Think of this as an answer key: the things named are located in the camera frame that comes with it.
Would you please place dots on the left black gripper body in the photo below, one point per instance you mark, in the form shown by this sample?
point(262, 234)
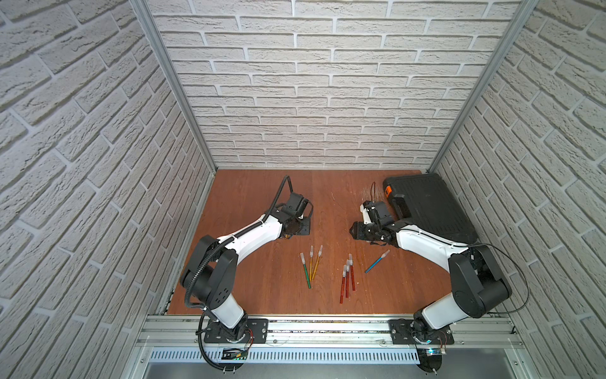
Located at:
point(300, 223)

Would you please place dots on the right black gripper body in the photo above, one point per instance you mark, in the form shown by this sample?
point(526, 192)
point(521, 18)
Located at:
point(366, 231)

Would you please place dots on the blue carving knife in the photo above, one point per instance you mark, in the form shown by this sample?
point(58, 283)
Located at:
point(376, 262)

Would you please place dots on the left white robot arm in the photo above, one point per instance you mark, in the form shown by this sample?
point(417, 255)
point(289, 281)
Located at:
point(209, 276)

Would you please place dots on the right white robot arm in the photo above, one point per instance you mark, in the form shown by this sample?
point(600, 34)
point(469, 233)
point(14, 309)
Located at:
point(478, 283)

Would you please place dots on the yellow carving knife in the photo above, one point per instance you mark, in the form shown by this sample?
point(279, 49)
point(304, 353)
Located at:
point(317, 263)
point(311, 262)

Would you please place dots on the green carving knife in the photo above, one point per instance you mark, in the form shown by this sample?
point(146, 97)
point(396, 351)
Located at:
point(306, 271)

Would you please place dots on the red carving knife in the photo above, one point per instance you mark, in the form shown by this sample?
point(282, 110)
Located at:
point(351, 271)
point(343, 284)
point(347, 279)

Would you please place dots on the black plastic tool case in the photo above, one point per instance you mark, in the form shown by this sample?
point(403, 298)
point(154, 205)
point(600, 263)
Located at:
point(425, 201)

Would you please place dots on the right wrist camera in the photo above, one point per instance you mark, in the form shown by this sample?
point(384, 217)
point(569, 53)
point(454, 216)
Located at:
point(365, 214)

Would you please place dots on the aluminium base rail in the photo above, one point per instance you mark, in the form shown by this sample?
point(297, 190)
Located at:
point(333, 339)

